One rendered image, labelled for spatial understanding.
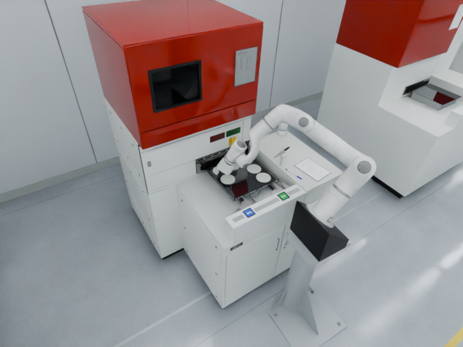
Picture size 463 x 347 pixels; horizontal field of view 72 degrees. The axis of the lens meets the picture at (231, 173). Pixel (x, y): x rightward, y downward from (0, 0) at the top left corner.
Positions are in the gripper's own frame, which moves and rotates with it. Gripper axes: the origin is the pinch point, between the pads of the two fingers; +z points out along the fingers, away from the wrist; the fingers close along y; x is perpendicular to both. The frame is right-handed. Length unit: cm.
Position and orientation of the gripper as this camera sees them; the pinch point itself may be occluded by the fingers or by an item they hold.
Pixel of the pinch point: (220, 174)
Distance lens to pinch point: 214.0
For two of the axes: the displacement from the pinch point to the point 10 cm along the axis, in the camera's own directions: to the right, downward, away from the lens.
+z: -4.3, 5.8, 6.9
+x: 3.2, -6.2, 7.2
